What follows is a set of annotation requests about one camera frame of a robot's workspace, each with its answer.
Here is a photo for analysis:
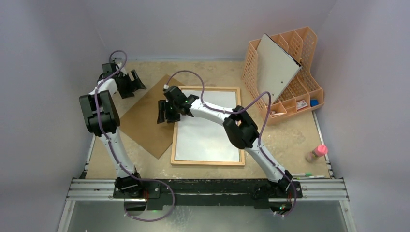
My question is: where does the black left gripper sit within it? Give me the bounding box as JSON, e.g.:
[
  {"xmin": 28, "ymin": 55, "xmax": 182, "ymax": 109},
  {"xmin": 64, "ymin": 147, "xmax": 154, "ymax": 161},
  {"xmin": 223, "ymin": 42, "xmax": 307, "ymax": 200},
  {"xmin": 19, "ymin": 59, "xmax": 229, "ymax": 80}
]
[{"xmin": 119, "ymin": 71, "xmax": 146, "ymax": 99}]

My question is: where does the brown cardboard backing board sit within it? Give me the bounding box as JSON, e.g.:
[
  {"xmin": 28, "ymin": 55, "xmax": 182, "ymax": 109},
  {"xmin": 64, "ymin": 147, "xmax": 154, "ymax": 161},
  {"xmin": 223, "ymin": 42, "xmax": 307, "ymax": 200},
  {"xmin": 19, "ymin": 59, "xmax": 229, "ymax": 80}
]
[{"xmin": 120, "ymin": 74, "xmax": 174, "ymax": 159}]

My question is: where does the printed street photo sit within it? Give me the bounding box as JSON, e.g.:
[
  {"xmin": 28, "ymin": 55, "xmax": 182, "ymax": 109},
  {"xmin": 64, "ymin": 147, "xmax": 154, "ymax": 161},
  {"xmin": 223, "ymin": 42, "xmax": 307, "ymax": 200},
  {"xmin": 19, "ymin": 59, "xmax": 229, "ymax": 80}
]
[{"xmin": 174, "ymin": 90, "xmax": 241, "ymax": 163}]

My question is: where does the light wooden picture frame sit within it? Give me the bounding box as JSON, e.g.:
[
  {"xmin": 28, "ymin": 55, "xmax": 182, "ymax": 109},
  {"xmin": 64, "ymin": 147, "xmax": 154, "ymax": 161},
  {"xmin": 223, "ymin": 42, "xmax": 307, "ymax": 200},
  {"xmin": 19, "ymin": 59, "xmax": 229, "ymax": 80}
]
[{"xmin": 170, "ymin": 85, "xmax": 246, "ymax": 167}]

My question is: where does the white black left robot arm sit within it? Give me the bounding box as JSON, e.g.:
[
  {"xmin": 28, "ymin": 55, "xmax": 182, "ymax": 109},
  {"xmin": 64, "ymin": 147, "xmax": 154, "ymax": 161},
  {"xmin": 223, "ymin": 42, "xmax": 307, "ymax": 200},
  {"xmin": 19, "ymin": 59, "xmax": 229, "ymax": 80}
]
[{"xmin": 79, "ymin": 61, "xmax": 146, "ymax": 198}]

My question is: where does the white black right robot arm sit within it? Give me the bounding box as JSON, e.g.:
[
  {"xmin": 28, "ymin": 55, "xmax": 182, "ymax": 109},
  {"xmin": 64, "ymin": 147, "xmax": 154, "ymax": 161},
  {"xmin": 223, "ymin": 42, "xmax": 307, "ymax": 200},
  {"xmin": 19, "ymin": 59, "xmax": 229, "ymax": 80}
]
[{"xmin": 163, "ymin": 85, "xmax": 297, "ymax": 197}]

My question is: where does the white board in organizer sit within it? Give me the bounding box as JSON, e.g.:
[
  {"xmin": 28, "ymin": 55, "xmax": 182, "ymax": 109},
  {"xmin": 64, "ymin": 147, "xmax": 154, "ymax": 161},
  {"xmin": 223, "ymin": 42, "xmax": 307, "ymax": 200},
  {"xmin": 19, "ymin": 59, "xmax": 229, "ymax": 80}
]
[{"xmin": 256, "ymin": 34, "xmax": 302, "ymax": 104}]

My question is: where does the red white card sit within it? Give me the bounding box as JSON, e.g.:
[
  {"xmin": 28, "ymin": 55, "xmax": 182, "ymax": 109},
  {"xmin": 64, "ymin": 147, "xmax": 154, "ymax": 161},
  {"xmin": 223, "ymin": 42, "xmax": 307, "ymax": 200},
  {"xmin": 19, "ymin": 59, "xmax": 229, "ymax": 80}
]
[{"xmin": 296, "ymin": 100, "xmax": 309, "ymax": 111}]

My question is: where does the orange plastic file organizer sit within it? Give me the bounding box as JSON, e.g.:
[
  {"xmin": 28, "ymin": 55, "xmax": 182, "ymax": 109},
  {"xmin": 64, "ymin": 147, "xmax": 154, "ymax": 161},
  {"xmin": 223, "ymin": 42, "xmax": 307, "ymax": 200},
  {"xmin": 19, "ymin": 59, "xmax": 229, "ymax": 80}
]
[{"xmin": 241, "ymin": 27, "xmax": 324, "ymax": 126}]

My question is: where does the blue box in organizer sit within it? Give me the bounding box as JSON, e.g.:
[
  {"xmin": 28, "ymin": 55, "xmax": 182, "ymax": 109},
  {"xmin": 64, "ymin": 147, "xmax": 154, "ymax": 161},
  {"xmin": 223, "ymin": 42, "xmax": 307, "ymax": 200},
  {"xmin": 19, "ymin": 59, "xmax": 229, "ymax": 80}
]
[{"xmin": 310, "ymin": 99, "xmax": 320, "ymax": 107}]

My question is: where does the green marker pen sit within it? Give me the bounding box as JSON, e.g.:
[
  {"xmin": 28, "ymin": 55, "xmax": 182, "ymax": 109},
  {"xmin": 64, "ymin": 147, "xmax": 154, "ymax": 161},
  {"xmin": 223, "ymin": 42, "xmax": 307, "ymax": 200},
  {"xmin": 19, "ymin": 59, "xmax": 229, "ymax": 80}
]
[{"xmin": 292, "ymin": 173, "xmax": 312, "ymax": 177}]

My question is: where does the pink capped bottle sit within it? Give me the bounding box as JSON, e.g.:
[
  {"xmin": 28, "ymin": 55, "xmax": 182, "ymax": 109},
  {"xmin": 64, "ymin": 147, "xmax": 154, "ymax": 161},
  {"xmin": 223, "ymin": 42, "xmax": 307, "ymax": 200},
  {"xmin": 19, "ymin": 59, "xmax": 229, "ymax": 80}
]
[{"xmin": 305, "ymin": 145, "xmax": 328, "ymax": 163}]

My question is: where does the white marker pen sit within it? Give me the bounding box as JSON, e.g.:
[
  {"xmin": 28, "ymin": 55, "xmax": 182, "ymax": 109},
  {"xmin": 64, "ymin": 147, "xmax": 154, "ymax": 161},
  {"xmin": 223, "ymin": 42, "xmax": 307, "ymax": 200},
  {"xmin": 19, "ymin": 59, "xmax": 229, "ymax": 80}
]
[{"xmin": 297, "ymin": 175, "xmax": 326, "ymax": 180}]

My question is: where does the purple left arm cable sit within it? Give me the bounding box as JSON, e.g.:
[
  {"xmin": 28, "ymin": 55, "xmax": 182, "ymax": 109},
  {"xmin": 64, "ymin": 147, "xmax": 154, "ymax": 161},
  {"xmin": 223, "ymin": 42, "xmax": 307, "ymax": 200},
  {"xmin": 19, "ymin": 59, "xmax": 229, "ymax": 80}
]
[{"xmin": 93, "ymin": 50, "xmax": 176, "ymax": 223}]

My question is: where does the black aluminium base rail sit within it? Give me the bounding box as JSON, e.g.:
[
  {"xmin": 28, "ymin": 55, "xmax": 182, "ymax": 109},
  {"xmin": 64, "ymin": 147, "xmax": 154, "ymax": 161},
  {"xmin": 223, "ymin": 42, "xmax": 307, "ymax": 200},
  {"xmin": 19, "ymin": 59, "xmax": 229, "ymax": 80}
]
[{"xmin": 66, "ymin": 179, "xmax": 349, "ymax": 212}]

